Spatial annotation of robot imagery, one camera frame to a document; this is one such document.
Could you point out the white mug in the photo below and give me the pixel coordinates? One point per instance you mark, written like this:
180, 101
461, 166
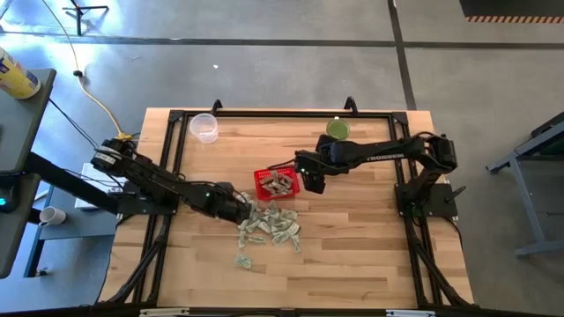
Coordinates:
53, 216

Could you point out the black device with indicator light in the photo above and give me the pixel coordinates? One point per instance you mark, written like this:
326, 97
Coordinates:
6, 193

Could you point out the black aluminium table frame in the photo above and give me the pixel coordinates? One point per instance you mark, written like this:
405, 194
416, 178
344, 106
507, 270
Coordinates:
286, 113

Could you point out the blue-grey metal table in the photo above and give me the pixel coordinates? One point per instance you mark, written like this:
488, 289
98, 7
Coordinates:
526, 202

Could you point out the black tripod stand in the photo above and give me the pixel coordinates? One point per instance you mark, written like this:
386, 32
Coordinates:
79, 17

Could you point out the clear plastic cup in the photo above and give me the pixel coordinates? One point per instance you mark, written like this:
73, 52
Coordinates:
203, 127

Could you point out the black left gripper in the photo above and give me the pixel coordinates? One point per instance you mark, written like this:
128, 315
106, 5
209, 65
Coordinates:
231, 204

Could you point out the white bracket strip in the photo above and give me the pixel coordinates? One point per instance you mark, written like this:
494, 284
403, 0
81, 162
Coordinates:
163, 312
410, 313

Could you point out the yellow wipes canister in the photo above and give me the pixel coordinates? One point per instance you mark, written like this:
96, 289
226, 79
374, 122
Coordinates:
15, 77

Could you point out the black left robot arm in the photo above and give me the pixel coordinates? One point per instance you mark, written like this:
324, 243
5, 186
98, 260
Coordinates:
154, 180

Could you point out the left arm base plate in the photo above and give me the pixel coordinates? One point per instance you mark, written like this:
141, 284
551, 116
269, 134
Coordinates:
132, 204

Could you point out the red plastic mesh basket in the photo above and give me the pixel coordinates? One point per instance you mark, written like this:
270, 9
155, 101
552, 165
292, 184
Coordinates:
277, 197

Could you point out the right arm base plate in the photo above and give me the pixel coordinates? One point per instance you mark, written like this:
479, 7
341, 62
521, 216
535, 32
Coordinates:
440, 204

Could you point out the black hazard-striped mat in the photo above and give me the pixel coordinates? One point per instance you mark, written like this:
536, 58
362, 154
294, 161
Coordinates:
506, 9

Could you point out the grey side desk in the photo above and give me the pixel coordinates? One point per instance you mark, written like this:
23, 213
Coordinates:
22, 127

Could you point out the black frame clamp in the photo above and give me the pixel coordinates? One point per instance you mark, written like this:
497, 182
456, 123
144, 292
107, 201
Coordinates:
214, 107
353, 106

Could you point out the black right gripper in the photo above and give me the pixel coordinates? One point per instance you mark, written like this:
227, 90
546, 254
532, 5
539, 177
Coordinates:
310, 165

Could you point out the white flat box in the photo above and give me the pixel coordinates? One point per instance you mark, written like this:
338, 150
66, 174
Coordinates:
90, 189

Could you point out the blue-grey low shelf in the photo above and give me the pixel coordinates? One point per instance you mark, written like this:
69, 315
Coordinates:
83, 224

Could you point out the green plastic cup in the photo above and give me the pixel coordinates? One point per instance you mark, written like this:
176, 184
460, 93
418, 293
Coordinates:
338, 128

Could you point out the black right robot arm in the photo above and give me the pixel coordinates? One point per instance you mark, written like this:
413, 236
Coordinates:
383, 156

